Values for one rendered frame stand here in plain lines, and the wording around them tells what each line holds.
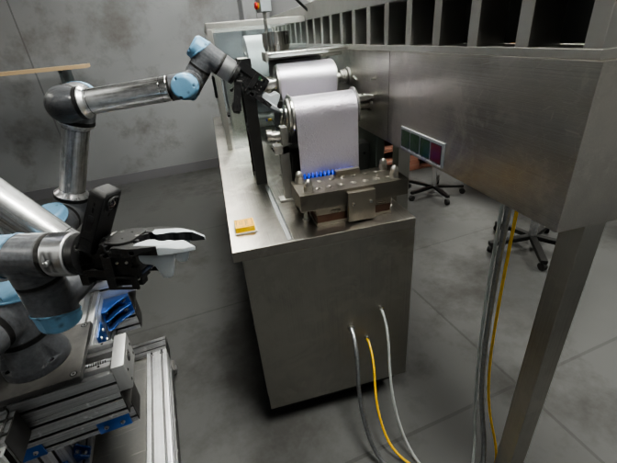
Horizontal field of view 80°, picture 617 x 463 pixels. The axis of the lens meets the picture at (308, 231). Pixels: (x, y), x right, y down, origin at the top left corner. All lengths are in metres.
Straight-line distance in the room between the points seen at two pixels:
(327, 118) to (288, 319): 0.76
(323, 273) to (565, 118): 0.87
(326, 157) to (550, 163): 0.83
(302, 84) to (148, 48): 3.58
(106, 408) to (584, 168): 1.26
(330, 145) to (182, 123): 3.83
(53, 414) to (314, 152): 1.12
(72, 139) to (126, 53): 3.57
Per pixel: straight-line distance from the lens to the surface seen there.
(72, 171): 1.57
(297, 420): 1.85
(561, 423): 2.03
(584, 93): 0.78
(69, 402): 1.24
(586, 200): 0.86
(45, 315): 0.81
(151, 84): 1.28
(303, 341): 1.52
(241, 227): 1.33
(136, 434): 1.75
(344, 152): 1.46
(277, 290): 1.34
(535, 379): 1.31
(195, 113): 5.11
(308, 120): 1.39
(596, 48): 0.78
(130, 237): 0.65
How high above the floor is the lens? 1.51
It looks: 28 degrees down
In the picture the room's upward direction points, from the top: 5 degrees counter-clockwise
